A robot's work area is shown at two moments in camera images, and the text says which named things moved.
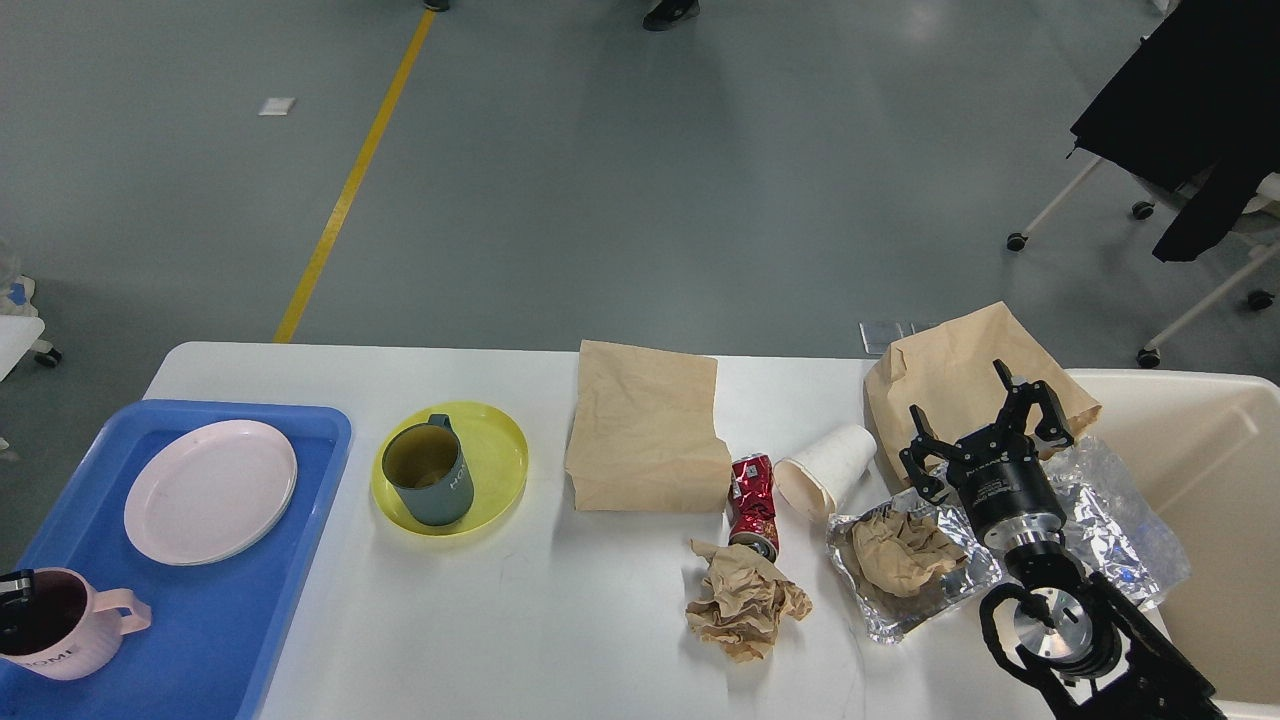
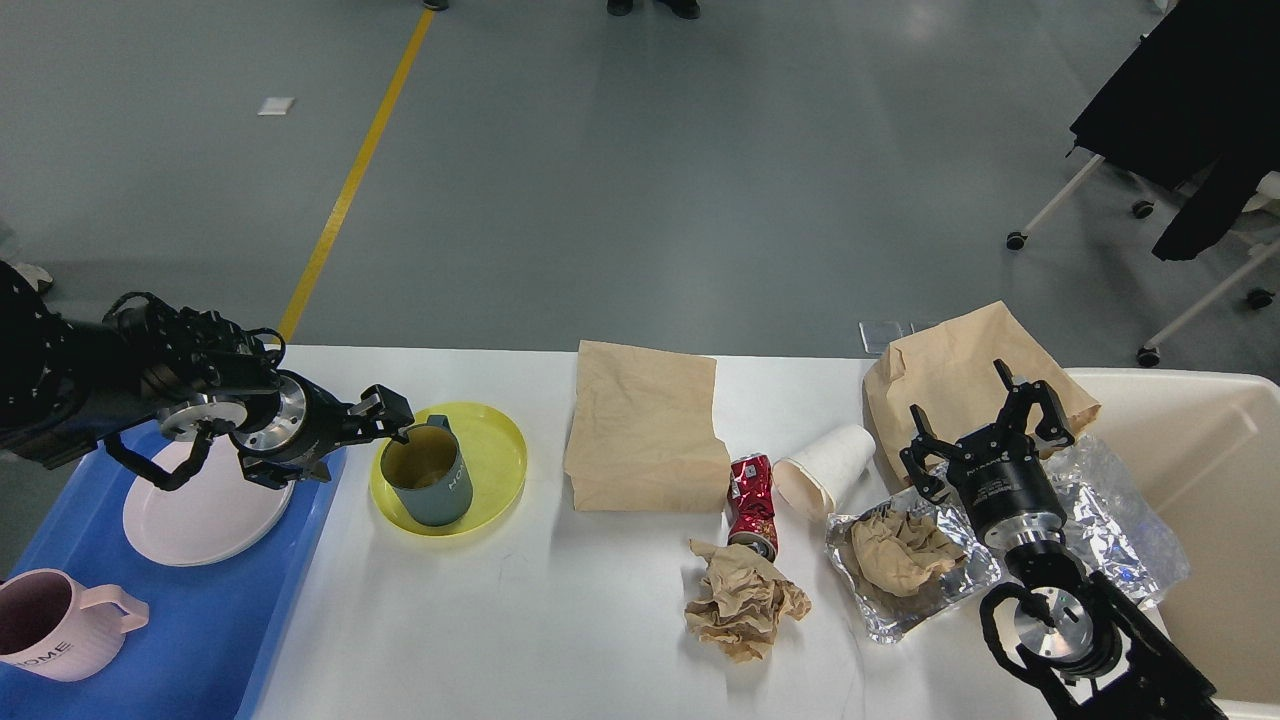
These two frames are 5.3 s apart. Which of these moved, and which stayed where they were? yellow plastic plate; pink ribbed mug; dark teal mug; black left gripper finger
Moved: black left gripper finger
Stayed: yellow plastic plate; pink ribbed mug; dark teal mug
